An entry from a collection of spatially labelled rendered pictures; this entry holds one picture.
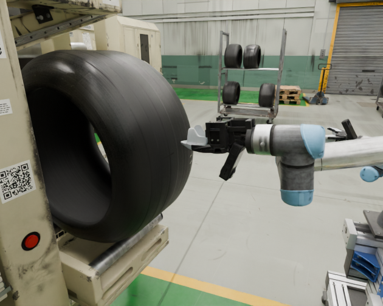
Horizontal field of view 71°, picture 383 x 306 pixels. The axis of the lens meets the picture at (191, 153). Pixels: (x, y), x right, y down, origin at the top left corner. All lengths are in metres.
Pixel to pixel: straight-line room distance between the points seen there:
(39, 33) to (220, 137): 0.79
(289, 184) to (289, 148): 0.09
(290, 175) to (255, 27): 11.32
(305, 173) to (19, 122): 0.63
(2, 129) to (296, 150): 0.61
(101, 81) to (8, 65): 0.18
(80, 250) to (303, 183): 0.81
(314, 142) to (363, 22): 11.42
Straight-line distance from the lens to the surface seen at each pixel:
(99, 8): 1.20
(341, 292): 1.88
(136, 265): 0.97
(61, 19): 1.25
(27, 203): 0.73
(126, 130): 0.65
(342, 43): 11.86
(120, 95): 0.68
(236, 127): 0.67
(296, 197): 0.67
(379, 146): 0.82
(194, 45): 12.42
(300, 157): 0.63
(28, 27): 1.17
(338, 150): 0.79
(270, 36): 11.80
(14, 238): 0.75
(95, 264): 0.87
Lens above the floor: 1.48
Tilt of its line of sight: 20 degrees down
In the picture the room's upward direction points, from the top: straight up
